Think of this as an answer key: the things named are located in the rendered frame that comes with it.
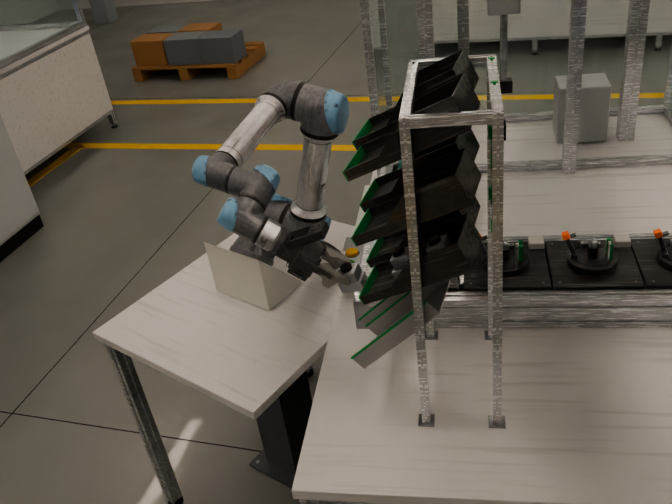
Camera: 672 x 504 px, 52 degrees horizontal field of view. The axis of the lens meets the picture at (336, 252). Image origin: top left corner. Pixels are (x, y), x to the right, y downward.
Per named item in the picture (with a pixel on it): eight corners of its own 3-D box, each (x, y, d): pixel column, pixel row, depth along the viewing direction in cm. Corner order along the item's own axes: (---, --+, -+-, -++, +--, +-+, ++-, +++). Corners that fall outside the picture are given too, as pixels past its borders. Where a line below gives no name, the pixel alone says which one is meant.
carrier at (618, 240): (552, 292, 193) (555, 255, 187) (544, 246, 213) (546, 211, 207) (645, 291, 189) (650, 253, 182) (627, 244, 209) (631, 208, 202)
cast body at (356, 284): (341, 293, 176) (331, 273, 172) (346, 281, 179) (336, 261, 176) (372, 290, 173) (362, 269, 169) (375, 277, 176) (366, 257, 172)
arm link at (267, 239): (272, 212, 172) (261, 233, 166) (288, 221, 173) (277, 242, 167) (261, 230, 177) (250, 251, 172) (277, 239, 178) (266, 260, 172)
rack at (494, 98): (418, 426, 170) (392, 121, 127) (424, 331, 200) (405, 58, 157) (505, 428, 166) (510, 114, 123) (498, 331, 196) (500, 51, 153)
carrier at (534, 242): (463, 293, 198) (462, 257, 191) (463, 248, 218) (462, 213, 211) (551, 292, 193) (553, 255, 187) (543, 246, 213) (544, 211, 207)
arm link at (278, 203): (249, 230, 235) (264, 193, 237) (285, 242, 232) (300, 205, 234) (239, 222, 224) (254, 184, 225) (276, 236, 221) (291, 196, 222)
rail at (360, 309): (356, 329, 205) (352, 299, 199) (383, 187, 278) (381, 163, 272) (375, 329, 204) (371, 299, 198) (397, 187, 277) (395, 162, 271)
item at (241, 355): (94, 339, 221) (91, 332, 220) (276, 211, 279) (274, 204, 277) (255, 420, 183) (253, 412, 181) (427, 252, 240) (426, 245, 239)
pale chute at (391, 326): (364, 369, 171) (350, 358, 170) (378, 335, 181) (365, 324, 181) (440, 314, 154) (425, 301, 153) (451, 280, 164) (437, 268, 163)
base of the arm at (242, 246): (219, 248, 225) (230, 220, 226) (247, 260, 238) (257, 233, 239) (253, 259, 217) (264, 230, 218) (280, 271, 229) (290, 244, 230)
